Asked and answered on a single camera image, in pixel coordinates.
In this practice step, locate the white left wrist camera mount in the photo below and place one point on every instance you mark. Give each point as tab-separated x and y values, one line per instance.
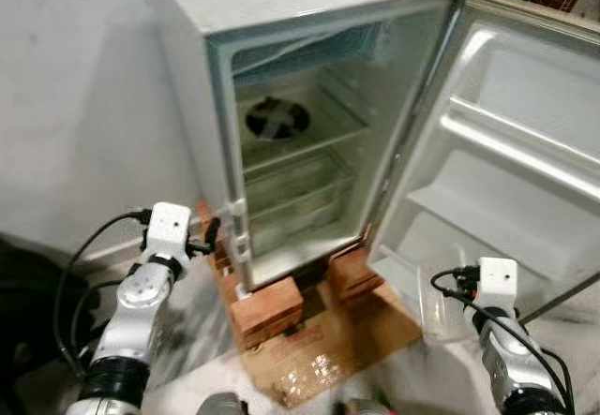
169	228

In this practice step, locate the black round fridge fan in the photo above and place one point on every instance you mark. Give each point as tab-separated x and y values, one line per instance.
277	120

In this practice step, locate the clear fridge crisper drawer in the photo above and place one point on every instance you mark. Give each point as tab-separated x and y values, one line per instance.
300	200

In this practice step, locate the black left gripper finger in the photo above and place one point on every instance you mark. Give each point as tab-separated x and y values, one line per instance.
215	229

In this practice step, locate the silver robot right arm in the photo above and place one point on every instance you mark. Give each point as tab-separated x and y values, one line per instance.
511	368

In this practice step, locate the white small fridge body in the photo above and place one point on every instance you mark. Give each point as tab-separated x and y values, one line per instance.
187	59

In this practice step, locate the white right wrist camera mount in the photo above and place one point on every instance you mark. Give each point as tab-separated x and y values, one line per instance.
499	284

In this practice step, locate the brown cardboard floor board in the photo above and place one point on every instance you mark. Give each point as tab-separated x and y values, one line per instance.
328	349

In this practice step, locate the grey robot leg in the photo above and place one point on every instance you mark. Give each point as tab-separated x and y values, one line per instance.
220	404
361	407

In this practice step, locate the grey robot left leg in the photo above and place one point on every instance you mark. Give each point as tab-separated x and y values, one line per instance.
220	404

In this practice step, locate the grey robot right leg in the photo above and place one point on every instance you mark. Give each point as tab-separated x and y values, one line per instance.
361	407

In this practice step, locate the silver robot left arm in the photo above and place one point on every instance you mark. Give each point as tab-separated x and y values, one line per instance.
136	312

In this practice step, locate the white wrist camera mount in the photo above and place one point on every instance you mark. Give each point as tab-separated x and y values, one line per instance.
169	228
499	284

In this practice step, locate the black bag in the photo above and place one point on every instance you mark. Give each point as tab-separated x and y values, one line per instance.
23	312

